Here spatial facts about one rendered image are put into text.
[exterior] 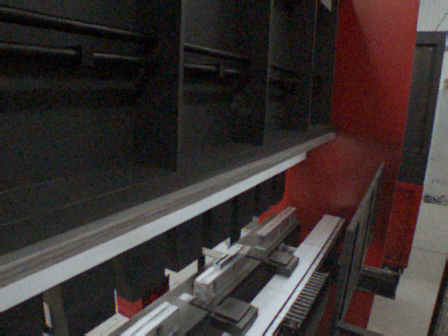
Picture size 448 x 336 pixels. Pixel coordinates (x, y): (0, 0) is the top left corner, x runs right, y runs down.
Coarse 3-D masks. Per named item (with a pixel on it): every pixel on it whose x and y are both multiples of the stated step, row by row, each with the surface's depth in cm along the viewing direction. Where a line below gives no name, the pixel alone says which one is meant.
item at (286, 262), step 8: (248, 256) 140; (256, 256) 140; (264, 256) 140; (272, 256) 134; (280, 256) 134; (288, 256) 134; (296, 256) 137; (264, 264) 132; (272, 264) 130; (280, 264) 130; (288, 264) 130; (296, 264) 134; (272, 272) 131; (280, 272) 129; (288, 272) 127
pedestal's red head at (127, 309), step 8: (168, 280) 154; (160, 288) 149; (168, 288) 155; (144, 296) 139; (152, 296) 147; (160, 296) 150; (120, 304) 146; (128, 304) 143; (136, 304) 140; (144, 304) 145; (120, 312) 147; (128, 312) 144; (136, 312) 141
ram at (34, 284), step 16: (288, 160) 180; (256, 176) 145; (224, 192) 122; (192, 208) 106; (208, 208) 114; (160, 224) 93; (176, 224) 99; (112, 240) 77; (128, 240) 82; (144, 240) 88; (80, 256) 69; (96, 256) 73; (112, 256) 78; (48, 272) 63; (64, 272) 66; (16, 288) 57; (32, 288) 60; (48, 288) 63; (0, 304) 55
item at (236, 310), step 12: (192, 300) 108; (228, 300) 104; (240, 300) 104; (216, 312) 98; (228, 312) 98; (240, 312) 98; (252, 312) 100; (216, 324) 97; (228, 324) 95; (240, 324) 94
